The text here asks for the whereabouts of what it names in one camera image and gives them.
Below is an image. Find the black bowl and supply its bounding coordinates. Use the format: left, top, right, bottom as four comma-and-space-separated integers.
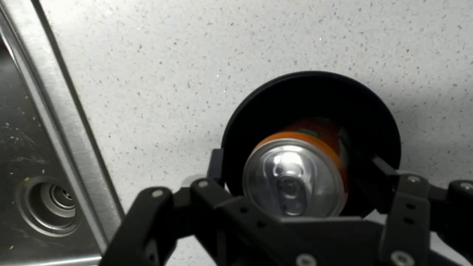
222, 71, 401, 216

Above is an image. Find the stainless steel double sink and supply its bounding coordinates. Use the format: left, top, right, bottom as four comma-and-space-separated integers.
0, 0, 124, 266

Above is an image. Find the orange soda can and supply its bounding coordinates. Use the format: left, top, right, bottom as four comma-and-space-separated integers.
243, 118, 350, 217

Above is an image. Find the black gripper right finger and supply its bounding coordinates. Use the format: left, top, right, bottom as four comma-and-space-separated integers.
364, 157, 473, 266

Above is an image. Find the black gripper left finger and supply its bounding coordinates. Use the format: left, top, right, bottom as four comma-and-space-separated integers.
99, 146, 278, 266

